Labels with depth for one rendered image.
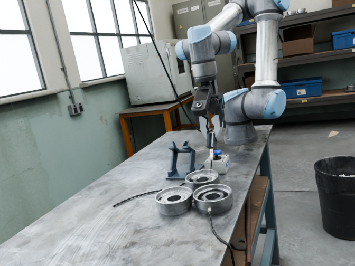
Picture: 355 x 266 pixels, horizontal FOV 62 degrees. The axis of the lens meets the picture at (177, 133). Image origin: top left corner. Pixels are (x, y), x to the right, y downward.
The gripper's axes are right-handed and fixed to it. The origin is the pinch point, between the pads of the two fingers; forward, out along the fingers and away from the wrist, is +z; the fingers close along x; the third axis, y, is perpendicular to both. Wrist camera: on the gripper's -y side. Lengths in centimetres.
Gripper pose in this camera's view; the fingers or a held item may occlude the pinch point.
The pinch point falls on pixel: (212, 138)
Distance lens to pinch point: 97.5
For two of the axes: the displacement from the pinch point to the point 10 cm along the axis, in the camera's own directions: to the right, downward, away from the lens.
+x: -8.9, 0.5, 4.5
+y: 4.2, -2.8, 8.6
